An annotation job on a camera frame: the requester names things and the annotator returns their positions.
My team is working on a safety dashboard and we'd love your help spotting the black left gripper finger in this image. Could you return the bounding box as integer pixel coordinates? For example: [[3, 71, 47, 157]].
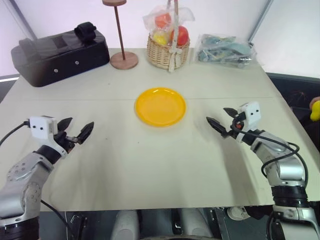
[[76, 121, 95, 145], [57, 117, 74, 132]]

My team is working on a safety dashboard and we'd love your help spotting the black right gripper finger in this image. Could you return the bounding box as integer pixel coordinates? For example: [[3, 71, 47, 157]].
[[223, 107, 241, 119], [205, 116, 229, 138]]

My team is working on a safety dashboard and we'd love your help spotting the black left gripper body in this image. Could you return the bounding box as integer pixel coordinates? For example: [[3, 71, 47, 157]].
[[54, 131, 81, 153]]

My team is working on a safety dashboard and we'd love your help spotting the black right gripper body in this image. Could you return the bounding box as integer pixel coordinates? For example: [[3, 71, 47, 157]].
[[225, 112, 247, 140]]

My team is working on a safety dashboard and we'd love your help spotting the yellow plastic plate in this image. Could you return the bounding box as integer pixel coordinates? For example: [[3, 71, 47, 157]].
[[134, 87, 187, 129]]

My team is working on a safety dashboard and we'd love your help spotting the yellow item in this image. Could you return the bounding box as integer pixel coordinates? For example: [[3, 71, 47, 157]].
[[152, 31, 170, 46]]

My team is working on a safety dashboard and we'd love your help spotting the clear plastic fruit bag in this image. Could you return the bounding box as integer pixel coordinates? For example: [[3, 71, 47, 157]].
[[142, 3, 196, 47]]

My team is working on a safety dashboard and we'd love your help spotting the red item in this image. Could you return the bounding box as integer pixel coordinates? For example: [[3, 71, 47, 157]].
[[154, 13, 173, 29]]

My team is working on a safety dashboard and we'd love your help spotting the black storage bin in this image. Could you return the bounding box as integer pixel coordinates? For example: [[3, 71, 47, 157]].
[[265, 72, 320, 154]]

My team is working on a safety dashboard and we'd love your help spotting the clear bag of blue items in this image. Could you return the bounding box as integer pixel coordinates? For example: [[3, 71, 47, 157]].
[[194, 33, 259, 70]]

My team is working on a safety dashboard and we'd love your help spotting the black padded carrying case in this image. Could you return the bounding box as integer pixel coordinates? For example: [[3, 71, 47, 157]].
[[10, 31, 111, 89]]

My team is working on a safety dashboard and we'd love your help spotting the brown wooden pole stand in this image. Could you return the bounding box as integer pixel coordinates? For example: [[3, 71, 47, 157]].
[[102, 0, 139, 70]]

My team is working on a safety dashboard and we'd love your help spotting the white object under table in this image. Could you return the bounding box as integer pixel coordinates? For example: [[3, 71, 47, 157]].
[[227, 205, 251, 221]]

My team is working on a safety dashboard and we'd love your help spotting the woven wicker basket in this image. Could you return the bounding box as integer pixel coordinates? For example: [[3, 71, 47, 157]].
[[146, 32, 191, 71]]

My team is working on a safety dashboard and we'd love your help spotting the red apple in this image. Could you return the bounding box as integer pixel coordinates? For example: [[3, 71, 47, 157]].
[[170, 25, 190, 47]]

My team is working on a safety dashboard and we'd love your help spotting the grey rounded shape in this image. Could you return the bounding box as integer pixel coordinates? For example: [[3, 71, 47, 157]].
[[113, 209, 139, 240], [180, 207, 210, 237]]

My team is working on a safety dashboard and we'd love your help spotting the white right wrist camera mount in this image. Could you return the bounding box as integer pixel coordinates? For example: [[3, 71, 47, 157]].
[[236, 100, 261, 146]]

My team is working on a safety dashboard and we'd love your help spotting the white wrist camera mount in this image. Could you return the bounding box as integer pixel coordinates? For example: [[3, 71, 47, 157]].
[[236, 100, 261, 146], [29, 115, 69, 158]]

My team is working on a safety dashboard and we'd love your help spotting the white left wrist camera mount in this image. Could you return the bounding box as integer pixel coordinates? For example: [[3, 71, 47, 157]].
[[29, 115, 69, 158]]

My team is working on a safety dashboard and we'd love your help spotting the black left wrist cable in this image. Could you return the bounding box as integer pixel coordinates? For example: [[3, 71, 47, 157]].
[[0, 120, 31, 147]]

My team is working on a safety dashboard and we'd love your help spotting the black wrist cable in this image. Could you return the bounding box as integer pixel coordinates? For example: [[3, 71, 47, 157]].
[[0, 120, 31, 147], [230, 117, 309, 187]]

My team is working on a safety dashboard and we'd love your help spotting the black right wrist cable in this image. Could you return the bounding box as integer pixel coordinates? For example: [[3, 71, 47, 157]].
[[230, 117, 309, 187]]

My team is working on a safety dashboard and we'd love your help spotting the black cable under table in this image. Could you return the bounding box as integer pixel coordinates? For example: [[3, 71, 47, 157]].
[[40, 199, 71, 240]]

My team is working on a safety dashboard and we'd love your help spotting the black strap roll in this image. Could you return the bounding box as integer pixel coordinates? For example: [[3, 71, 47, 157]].
[[73, 21, 97, 41]]

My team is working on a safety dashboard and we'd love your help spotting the grey metal bracket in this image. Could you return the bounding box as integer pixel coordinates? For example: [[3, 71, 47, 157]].
[[212, 207, 230, 240]]

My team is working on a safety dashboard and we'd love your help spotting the white braided basket handle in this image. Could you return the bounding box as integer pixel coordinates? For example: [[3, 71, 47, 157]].
[[166, 0, 185, 74]]

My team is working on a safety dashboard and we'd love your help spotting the grey metal frame pole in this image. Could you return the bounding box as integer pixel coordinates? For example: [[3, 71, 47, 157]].
[[248, 0, 275, 42]]

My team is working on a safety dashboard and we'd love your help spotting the white frame pole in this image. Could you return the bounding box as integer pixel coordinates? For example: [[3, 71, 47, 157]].
[[4, 0, 39, 41]]

